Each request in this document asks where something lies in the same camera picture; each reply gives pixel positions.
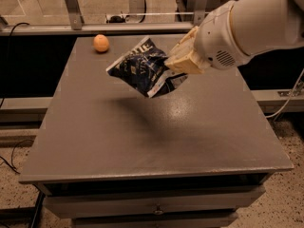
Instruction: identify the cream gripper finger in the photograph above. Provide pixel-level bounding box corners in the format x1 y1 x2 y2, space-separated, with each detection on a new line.
164 47 204 74
179 26 199 48

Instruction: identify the blue potato chip bag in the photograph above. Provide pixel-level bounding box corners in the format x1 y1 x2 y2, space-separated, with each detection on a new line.
106 36 188 98

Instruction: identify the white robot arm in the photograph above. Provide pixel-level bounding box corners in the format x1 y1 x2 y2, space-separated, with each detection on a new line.
165 0 304 74

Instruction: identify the white power strip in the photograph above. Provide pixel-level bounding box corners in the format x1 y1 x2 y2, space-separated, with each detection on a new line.
105 14 128 24

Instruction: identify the orange fruit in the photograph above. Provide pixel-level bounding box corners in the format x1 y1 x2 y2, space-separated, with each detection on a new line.
93 34 109 52

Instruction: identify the grey cabinet drawer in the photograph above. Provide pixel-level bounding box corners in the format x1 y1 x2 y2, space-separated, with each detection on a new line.
44 185 265 219

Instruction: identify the metal drawer knob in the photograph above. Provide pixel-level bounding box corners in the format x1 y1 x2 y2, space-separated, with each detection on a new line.
153 207 163 216

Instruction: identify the white cable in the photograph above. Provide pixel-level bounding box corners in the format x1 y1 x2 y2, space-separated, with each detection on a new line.
265 69 304 119

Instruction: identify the black cable on floor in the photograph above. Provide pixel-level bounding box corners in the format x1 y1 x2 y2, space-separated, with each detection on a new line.
0 22 36 175

